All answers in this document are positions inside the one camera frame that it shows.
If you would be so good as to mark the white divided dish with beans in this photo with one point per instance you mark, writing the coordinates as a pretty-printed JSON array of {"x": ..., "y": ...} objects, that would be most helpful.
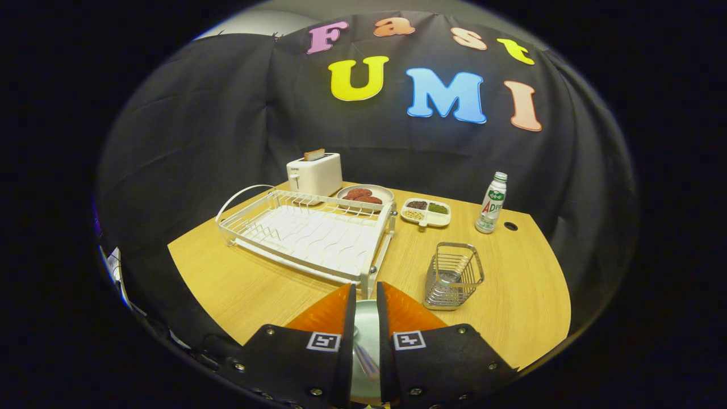
[{"x": 426, "y": 221}]

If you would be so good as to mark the clear bottle with green label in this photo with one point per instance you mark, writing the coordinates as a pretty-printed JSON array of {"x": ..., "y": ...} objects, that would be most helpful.
[{"x": 492, "y": 207}]

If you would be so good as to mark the toast slice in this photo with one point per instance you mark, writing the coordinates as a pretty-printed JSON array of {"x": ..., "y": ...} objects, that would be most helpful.
[{"x": 314, "y": 154}]

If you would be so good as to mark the grey plate with brown food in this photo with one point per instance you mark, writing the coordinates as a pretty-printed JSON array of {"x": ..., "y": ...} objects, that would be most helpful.
[{"x": 363, "y": 196}]

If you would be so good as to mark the pale green plate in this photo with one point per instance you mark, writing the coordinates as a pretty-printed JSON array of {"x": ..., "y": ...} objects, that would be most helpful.
[{"x": 366, "y": 329}]

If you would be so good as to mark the white toaster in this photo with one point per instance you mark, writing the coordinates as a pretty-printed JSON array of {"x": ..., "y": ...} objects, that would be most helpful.
[{"x": 318, "y": 176}]

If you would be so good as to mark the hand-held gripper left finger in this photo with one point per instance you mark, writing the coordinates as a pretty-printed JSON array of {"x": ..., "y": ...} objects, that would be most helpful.
[{"x": 343, "y": 341}]

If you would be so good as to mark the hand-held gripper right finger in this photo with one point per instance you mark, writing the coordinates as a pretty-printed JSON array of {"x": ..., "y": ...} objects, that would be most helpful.
[{"x": 386, "y": 341}]

